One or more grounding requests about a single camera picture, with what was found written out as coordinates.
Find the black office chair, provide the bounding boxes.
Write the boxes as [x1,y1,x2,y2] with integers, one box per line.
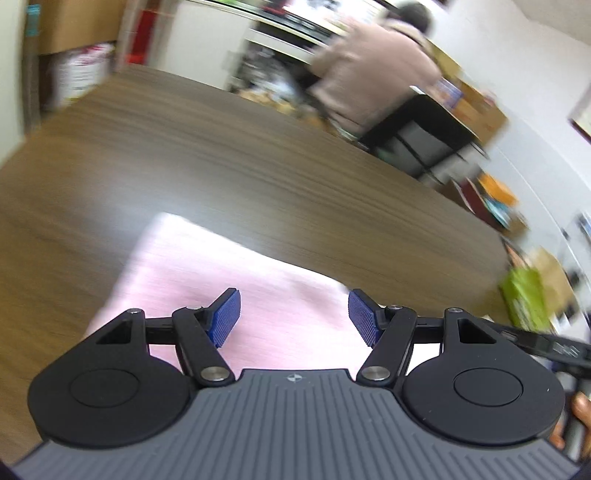
[295,85,490,185]

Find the white desk cabinet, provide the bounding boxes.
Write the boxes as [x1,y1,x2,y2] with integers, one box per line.
[226,0,352,93]

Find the green tissue pack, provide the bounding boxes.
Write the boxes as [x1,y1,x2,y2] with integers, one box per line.
[499,247,571,330]

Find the large plain cardboard box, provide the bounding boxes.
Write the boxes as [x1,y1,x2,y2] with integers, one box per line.
[34,0,125,56]

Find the orange box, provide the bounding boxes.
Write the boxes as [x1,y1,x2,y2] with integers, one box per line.
[478,173,518,208]

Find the pink towel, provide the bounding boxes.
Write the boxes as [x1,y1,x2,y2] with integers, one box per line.
[83,212,370,370]

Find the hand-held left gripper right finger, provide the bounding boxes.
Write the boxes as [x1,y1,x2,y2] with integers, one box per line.
[348,288,499,387]

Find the small blue printed box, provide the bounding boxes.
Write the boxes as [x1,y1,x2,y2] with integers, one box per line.
[436,78,462,109]

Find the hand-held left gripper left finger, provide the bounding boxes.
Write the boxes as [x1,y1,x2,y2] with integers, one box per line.
[95,288,242,387]

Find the person's right hand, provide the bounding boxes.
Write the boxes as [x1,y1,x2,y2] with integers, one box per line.
[551,394,591,455]

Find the dark red box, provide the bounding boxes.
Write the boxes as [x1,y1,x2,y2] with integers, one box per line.
[452,178,499,227]

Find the open printed cardboard box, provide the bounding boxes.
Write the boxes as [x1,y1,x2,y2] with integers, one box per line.
[455,80,509,141]

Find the pile of plastic bags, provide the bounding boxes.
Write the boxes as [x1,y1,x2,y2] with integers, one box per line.
[235,46,301,112]

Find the white printed sack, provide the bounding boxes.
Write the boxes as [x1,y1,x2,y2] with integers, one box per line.
[51,41,116,104]

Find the framed certificate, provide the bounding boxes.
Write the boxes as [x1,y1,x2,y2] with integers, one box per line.
[568,85,591,139]

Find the red gift boxes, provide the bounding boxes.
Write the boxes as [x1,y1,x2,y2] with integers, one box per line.
[122,9,155,68]

